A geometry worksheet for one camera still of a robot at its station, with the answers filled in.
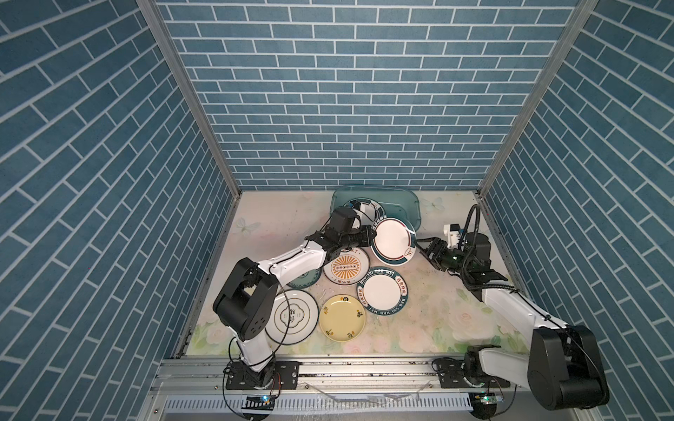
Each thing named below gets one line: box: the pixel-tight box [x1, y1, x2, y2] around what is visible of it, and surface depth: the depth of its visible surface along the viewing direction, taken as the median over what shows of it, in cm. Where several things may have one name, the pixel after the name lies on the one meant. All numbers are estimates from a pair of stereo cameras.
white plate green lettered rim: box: [356, 266, 409, 317], surface depth 93 cm
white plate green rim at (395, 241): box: [370, 216, 418, 267], surface depth 91 cm
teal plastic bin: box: [329, 185, 422, 231], surface depth 117 cm
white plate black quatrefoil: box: [265, 289, 320, 346], surface depth 86 cm
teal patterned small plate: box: [286, 267, 323, 289], surface depth 93 cm
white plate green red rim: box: [343, 197, 388, 229], surface depth 114 cm
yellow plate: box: [318, 293, 366, 343], surface depth 86 cm
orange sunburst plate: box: [322, 247, 371, 286], surface depth 96 cm
